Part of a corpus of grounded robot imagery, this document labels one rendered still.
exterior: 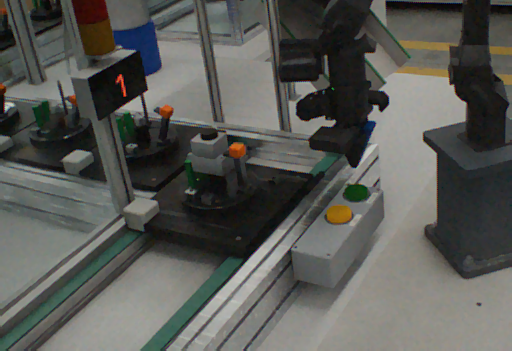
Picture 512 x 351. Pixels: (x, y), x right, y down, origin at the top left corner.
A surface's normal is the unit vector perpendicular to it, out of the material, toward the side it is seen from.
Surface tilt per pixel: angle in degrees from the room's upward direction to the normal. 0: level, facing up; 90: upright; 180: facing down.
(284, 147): 90
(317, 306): 0
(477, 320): 0
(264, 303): 90
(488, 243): 90
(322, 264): 90
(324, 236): 0
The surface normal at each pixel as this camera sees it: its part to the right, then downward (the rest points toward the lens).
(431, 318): -0.13, -0.87
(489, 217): 0.25, 0.43
